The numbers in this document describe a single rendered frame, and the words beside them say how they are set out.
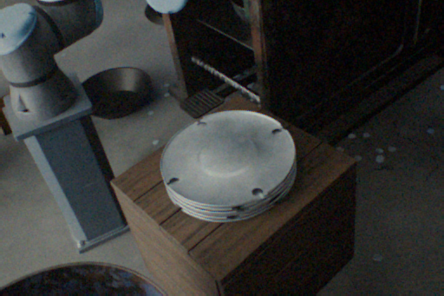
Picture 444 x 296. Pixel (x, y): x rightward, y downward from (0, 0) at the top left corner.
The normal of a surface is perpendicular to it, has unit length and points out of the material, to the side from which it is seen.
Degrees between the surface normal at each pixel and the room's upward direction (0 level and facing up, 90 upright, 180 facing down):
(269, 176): 0
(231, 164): 0
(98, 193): 90
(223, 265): 0
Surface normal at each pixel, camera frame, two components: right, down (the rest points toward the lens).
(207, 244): -0.14, -0.75
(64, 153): 0.44, 0.54
